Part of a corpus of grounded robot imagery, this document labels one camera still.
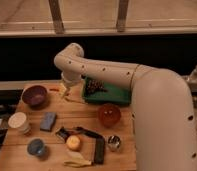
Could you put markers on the black strap tool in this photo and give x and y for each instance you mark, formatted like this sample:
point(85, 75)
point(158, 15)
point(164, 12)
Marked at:
point(99, 151)

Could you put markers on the blue sponge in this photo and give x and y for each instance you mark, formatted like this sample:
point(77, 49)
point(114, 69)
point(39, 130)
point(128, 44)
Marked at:
point(48, 121)

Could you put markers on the blue plastic cup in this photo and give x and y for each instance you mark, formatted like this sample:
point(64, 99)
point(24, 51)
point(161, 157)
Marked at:
point(36, 147)

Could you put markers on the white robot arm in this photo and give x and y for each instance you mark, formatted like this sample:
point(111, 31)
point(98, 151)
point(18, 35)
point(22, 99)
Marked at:
point(162, 105)

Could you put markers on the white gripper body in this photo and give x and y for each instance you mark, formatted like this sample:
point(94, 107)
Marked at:
point(69, 81)

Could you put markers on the red-orange bowl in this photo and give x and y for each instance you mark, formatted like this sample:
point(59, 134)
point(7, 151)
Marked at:
point(109, 114)

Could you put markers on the dark grape bunch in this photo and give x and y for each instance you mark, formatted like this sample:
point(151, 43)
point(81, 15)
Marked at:
point(95, 86)

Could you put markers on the white paper cup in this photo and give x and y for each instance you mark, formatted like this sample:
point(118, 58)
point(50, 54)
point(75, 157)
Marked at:
point(19, 121)

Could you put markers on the green plastic tray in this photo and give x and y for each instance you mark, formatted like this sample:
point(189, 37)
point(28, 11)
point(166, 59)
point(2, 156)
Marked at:
point(113, 94)

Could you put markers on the yellow banana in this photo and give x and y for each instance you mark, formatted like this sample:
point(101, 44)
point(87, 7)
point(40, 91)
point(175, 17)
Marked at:
point(76, 159)

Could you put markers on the small metal cup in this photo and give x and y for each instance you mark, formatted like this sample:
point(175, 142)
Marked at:
point(114, 142)

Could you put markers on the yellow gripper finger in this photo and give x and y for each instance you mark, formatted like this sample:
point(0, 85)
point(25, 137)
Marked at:
point(67, 92)
point(62, 90)

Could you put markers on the orange fruit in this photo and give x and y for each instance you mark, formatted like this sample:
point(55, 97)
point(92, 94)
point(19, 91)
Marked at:
point(73, 143)

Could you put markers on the purple bowl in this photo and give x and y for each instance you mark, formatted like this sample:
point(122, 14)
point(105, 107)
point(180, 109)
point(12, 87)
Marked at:
point(35, 95)

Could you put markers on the orange carrot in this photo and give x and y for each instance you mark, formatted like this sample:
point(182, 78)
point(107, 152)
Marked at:
point(54, 89)

